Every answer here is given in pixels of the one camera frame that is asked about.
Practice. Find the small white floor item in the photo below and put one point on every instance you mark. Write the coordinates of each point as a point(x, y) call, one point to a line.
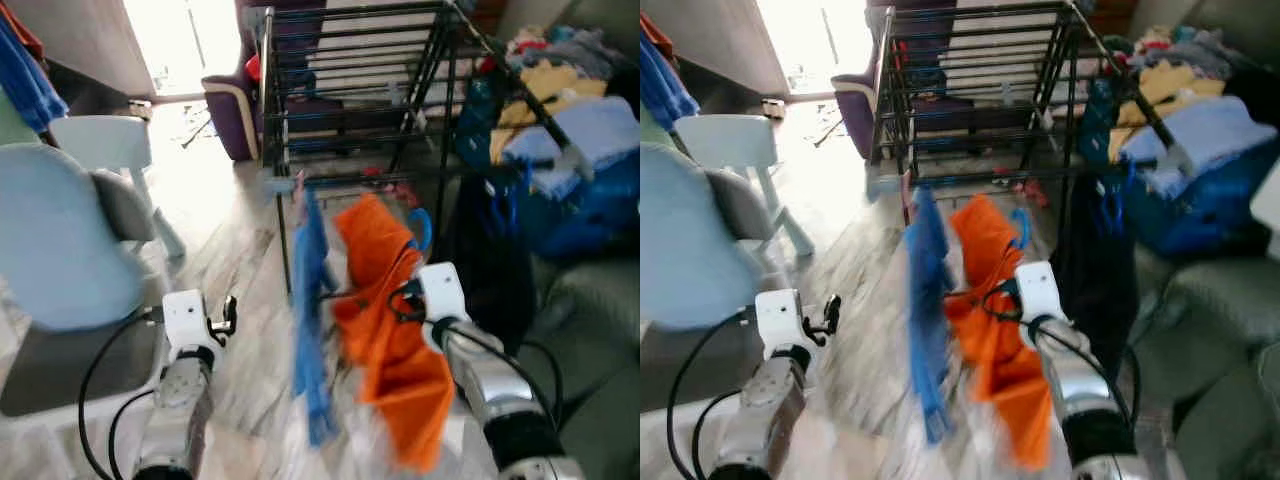
point(140, 107)
point(772, 107)

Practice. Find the orange shirt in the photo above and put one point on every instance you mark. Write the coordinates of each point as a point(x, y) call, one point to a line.
point(1005, 370)
point(395, 370)

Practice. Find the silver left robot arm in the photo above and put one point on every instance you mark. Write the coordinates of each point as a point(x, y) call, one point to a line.
point(765, 420)
point(175, 420)

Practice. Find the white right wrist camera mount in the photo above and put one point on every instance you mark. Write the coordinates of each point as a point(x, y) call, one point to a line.
point(1040, 290)
point(445, 292)

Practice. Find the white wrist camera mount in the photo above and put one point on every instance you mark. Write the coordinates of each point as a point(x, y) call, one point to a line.
point(780, 318)
point(1040, 290)
point(185, 318)
point(445, 292)

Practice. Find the grey cloth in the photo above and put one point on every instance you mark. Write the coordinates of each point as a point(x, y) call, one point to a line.
point(1205, 50)
point(585, 50)

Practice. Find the grey folding chair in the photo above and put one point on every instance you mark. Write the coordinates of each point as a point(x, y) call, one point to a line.
point(125, 205)
point(740, 205)

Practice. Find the pink plastic hanger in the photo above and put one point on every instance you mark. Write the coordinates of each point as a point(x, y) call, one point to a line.
point(906, 190)
point(298, 190)

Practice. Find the dark green bin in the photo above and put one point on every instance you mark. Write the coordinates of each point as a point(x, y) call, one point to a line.
point(12, 125)
point(650, 130)

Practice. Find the black metal drying rack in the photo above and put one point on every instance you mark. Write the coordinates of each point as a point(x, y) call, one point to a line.
point(878, 90)
point(267, 90)

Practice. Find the pale blue plastic chair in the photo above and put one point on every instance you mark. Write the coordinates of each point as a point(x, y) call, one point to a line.
point(725, 140)
point(100, 140)

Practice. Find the dark blue hanging cloth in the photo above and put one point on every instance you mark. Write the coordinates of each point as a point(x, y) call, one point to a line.
point(30, 85)
point(665, 90)

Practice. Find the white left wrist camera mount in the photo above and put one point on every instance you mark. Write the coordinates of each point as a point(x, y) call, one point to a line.
point(780, 318)
point(185, 318)

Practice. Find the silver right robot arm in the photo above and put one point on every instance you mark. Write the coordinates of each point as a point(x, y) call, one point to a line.
point(1090, 400)
point(500, 400)

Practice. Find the green leather sofa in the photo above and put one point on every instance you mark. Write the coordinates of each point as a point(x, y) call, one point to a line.
point(1220, 340)
point(600, 340)

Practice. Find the dark navy garment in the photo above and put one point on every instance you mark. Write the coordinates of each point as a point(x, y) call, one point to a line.
point(490, 280)
point(1095, 280)

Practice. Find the white ribbed mattress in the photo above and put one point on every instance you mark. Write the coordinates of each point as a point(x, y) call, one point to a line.
point(370, 50)
point(995, 50)

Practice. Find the yellow cloth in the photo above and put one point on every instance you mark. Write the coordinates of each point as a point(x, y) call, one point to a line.
point(555, 80)
point(1170, 80)

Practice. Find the light blue chair cushion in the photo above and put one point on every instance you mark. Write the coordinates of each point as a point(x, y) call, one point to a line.
point(60, 240)
point(690, 240)

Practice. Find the light blue towel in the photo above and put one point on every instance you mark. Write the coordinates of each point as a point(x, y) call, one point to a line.
point(600, 130)
point(1210, 130)

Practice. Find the light blue shirt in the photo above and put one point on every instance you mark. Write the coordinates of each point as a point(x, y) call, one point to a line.
point(928, 330)
point(312, 330)

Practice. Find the purple armchair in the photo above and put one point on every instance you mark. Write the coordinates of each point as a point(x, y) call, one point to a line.
point(235, 120)
point(860, 120)

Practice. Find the small red cloth item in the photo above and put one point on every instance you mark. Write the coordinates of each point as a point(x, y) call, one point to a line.
point(370, 172)

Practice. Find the white printer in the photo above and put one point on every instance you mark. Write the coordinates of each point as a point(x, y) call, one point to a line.
point(1268, 225)

